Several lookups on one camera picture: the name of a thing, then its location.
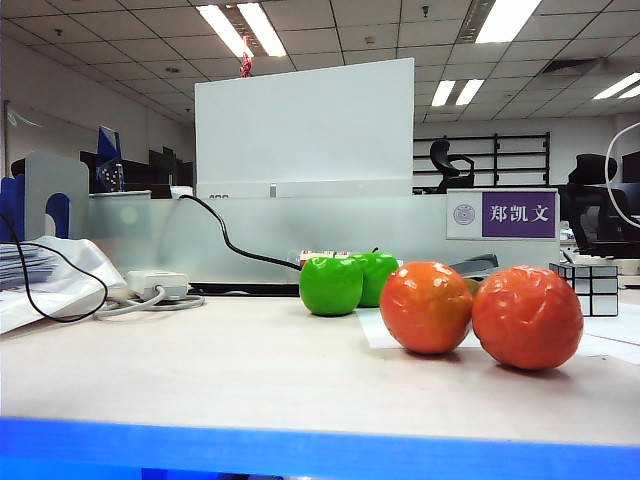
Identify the smooth orange fruit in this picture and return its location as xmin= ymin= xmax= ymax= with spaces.
xmin=379 ymin=260 xmax=474 ymax=355

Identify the clear plastic bottle red label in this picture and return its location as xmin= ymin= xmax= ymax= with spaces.
xmin=298 ymin=248 xmax=352 ymax=262

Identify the frosted glass desk partition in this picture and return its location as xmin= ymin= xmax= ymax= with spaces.
xmin=87 ymin=192 xmax=561 ymax=286

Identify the green toy apple with stem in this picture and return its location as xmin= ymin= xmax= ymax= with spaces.
xmin=349 ymin=246 xmax=401 ymax=308

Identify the white board panel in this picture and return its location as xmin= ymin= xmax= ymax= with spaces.
xmin=193 ymin=56 xmax=416 ymax=200

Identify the grey stapler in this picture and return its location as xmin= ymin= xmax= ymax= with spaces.
xmin=448 ymin=253 xmax=500 ymax=276

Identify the white power adapter box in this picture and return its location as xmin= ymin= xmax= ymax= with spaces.
xmin=125 ymin=269 xmax=190 ymax=302

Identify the red hanging ornament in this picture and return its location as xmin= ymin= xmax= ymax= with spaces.
xmin=238 ymin=35 xmax=255 ymax=79

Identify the double tube ceiling light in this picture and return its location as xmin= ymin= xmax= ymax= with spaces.
xmin=195 ymin=2 xmax=287 ymax=59
xmin=430 ymin=77 xmax=486 ymax=108

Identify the black shelf rack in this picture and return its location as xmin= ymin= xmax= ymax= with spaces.
xmin=412 ymin=131 xmax=552 ymax=195

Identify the purple white name plate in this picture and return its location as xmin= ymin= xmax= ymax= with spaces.
xmin=445 ymin=188 xmax=560 ymax=240

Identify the blue edge strip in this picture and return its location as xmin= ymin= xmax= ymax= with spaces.
xmin=0 ymin=417 xmax=640 ymax=480

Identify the large wrinkled orange fruit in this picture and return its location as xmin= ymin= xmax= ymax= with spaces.
xmin=471 ymin=265 xmax=585 ymax=371

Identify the blue desk flag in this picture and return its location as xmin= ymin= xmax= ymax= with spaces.
xmin=96 ymin=124 xmax=125 ymax=194

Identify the white plastic bag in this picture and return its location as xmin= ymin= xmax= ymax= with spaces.
xmin=0 ymin=234 xmax=129 ymax=334

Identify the grey metal bookend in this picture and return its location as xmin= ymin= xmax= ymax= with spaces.
xmin=23 ymin=151 xmax=91 ymax=241

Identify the silver mirror puzzle cube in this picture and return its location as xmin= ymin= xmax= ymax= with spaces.
xmin=548 ymin=261 xmax=620 ymax=317

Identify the black mesh office chair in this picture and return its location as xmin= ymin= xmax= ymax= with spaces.
xmin=557 ymin=152 xmax=640 ymax=260

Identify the wide ceiling light panel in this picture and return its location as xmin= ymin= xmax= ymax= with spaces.
xmin=473 ymin=0 xmax=544 ymax=45

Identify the stack of papers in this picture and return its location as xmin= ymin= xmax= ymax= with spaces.
xmin=0 ymin=243 xmax=56 ymax=291

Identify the white paper sheet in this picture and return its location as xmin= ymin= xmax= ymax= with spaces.
xmin=357 ymin=292 xmax=640 ymax=364

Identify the blue file holder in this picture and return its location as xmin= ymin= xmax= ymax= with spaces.
xmin=0 ymin=174 xmax=71 ymax=242

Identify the grey white cable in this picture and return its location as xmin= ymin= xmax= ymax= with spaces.
xmin=93 ymin=284 xmax=206 ymax=321

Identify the thin black cable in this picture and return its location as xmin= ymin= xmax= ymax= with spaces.
xmin=0 ymin=212 xmax=109 ymax=323

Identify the white cable loop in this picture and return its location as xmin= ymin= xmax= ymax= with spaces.
xmin=603 ymin=121 xmax=640 ymax=230

